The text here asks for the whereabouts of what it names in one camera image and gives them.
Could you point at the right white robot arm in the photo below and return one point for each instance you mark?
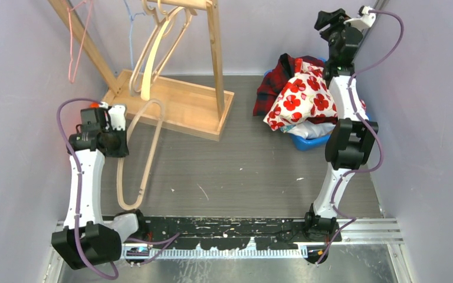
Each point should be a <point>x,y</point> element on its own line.
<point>351,141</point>

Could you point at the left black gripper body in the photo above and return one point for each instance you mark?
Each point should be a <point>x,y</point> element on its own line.
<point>117,142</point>

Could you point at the red white floral garment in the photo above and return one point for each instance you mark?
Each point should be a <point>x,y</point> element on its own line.
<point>304,98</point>

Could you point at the blue plastic bin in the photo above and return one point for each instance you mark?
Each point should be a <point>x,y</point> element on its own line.
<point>312,140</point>

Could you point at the orange cloth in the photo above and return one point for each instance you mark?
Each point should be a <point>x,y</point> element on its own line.
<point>93,104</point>

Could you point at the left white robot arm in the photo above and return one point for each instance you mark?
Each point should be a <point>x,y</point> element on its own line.
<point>85,187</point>

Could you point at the beige plastic hanger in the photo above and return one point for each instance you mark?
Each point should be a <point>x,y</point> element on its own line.
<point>136,77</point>
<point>164,15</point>

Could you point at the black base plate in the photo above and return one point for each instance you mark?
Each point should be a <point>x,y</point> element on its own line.
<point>235,233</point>

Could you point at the blue floral garment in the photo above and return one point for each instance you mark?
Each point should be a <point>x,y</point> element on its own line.
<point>287,128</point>

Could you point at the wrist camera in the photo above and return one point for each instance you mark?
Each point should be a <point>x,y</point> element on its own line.
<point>365,20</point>
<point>114,116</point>

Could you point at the red black plaid dress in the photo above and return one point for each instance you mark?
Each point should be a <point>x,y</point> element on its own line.
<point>272,84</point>

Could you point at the blue wire hanger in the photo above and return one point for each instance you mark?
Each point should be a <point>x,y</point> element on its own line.
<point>131,17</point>

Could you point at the wooden clothes rack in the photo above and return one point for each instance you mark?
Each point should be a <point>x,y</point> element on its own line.
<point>190,108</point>

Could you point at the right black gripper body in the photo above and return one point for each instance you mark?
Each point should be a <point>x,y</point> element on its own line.
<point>332,38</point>

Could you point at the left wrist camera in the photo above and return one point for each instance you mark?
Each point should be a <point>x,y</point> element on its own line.
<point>114,116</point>

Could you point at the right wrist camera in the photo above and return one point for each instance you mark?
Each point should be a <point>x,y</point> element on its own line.
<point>365,20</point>

